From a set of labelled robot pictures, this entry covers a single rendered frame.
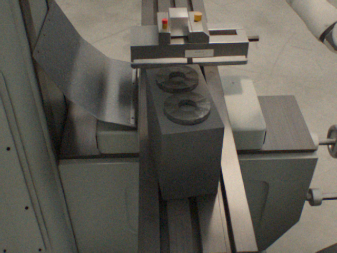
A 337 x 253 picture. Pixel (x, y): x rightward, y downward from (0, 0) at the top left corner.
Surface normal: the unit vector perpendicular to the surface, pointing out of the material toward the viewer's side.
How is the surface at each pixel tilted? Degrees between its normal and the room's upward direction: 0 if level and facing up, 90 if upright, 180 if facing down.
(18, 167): 88
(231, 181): 0
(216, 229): 0
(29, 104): 89
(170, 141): 90
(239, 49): 90
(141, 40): 0
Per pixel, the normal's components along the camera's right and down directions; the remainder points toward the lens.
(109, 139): 0.04, 0.66
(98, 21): 0.00, -0.76
